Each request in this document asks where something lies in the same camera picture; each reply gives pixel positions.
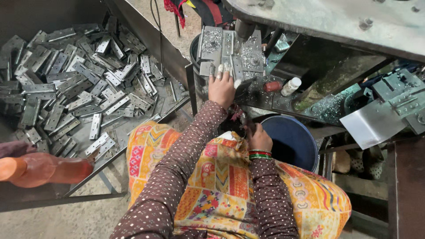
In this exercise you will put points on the grimy machine base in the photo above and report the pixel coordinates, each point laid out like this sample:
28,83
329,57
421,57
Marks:
325,79

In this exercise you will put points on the red and black cloth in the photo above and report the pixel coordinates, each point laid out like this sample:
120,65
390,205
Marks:
199,10

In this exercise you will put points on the person's right hand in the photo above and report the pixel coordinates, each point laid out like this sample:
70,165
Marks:
260,139

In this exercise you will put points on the pile of metal hinges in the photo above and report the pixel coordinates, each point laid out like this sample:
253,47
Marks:
76,83

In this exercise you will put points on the bent metal sheet chute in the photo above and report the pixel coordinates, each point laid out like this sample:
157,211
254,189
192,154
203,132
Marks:
368,124

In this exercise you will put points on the person's left hand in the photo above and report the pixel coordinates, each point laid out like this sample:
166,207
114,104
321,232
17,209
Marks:
221,89

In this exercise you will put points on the blue plastic bucket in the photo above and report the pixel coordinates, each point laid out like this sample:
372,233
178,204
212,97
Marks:
292,142

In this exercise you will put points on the orange plastic bottle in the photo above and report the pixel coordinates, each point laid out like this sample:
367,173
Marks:
43,169

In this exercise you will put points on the red cylinder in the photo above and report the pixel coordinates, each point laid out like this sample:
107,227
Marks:
272,86

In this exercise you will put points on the rusty brown side table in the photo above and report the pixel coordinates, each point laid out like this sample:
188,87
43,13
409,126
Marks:
406,186

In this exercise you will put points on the black machine lever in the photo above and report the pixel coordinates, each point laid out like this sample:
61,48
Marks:
273,40

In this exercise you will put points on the small white plastic bottle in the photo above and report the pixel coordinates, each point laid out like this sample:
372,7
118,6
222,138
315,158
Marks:
291,86

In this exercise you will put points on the grey metal machine table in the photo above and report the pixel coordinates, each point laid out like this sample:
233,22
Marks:
332,23

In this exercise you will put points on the large metal tray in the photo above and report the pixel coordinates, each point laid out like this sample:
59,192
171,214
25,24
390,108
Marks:
139,20

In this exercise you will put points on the colourful patchwork garment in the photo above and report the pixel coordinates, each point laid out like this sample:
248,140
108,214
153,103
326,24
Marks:
215,189

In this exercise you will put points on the dotted white cloth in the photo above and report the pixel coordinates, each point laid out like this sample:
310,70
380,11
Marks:
365,166

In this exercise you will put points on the metal jig with hinge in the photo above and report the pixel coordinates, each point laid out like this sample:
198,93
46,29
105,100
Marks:
400,96

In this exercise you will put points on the person's right fingers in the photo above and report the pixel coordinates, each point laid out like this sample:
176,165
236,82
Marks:
251,130

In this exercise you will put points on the black bucket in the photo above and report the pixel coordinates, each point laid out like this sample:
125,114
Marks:
195,66

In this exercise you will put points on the single metal hinge leaf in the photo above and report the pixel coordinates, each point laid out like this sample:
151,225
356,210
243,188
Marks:
205,68

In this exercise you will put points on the metal drilling jig plate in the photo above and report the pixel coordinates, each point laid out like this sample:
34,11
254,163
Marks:
229,49

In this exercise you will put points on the red and green bangles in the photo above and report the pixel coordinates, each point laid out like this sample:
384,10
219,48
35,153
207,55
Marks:
260,154

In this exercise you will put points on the maroon cloth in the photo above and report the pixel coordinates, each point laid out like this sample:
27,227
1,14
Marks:
16,148

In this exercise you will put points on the grey drill chuck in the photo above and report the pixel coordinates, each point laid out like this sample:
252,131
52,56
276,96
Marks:
244,29

